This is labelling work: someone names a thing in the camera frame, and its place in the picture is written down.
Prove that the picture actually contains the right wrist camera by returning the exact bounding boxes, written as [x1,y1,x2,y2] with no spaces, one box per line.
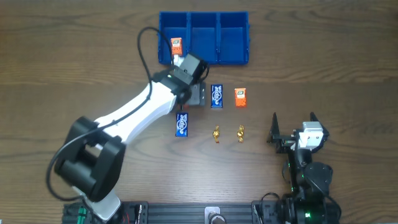
[297,121,325,151]

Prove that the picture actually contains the blue candy pack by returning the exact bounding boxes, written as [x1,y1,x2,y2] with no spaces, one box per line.
[175,112,189,138]
[210,83,224,110]

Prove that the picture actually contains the gold candy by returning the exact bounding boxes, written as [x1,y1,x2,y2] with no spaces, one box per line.
[236,124,246,143]
[212,124,221,144]

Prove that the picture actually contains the blue tray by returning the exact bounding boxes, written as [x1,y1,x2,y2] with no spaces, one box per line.
[158,11,250,66]

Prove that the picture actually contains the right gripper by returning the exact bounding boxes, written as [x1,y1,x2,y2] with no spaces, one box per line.
[267,111,330,154]

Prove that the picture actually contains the orange candy box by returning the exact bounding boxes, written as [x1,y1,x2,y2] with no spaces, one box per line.
[170,37,183,57]
[234,88,248,108]

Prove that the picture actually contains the black cable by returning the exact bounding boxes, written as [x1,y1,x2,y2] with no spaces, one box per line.
[259,192,282,215]
[45,26,174,202]

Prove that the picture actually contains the mounting rail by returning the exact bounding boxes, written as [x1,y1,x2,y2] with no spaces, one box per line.
[62,200,340,224]

